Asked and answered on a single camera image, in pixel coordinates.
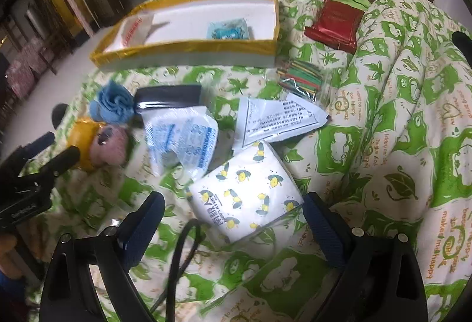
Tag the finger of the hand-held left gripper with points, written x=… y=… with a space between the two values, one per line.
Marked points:
x=62 y=159
x=37 y=144

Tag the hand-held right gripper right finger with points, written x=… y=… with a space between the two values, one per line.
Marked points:
x=324 y=231

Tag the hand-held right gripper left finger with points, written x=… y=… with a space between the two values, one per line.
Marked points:
x=144 y=233

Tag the yellow packet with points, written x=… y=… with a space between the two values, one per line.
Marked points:
x=82 y=140

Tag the blue towel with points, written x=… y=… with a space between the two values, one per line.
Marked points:
x=110 y=104

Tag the lemon print tissue pack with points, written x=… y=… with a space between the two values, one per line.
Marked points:
x=247 y=193

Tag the clear bag with blue print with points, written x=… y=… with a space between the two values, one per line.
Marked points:
x=180 y=137

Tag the white printed sachet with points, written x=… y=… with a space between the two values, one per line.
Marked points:
x=280 y=119

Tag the white box with yellow rim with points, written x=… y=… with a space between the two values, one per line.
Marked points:
x=184 y=18

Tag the person's left hand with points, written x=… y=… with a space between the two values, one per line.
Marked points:
x=8 y=252

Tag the black rounded object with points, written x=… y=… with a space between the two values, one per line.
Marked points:
x=59 y=115
x=462 y=43

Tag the pink towel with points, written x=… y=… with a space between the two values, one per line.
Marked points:
x=108 y=148

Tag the black flat case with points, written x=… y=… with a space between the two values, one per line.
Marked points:
x=169 y=95

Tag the green printed blanket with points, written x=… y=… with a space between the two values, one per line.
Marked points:
x=387 y=123

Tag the red printed plastic bag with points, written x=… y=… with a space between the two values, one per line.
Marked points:
x=134 y=29

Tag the bag of colourful sticks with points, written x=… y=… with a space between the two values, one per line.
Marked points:
x=298 y=78

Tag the red foil packet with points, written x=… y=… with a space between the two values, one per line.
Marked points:
x=333 y=23

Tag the teal packet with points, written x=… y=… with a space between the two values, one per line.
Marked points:
x=228 y=30

